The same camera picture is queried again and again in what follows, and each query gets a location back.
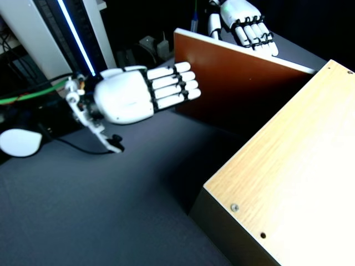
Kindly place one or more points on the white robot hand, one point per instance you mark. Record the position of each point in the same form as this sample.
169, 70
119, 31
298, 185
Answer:
238, 11
124, 97

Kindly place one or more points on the grey power adapter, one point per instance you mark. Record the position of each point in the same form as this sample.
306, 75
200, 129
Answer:
147, 43

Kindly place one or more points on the white column with light strip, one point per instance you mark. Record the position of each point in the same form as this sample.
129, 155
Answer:
27, 33

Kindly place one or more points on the white power adapter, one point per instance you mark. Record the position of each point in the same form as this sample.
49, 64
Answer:
163, 45

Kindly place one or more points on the light wooden cabinet body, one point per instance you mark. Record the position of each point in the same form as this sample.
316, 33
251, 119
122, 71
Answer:
291, 166

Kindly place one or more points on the brown white-edged cabinet door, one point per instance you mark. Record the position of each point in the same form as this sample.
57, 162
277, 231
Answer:
230, 83

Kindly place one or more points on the grey table cloth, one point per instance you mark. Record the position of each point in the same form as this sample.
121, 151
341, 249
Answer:
83, 207

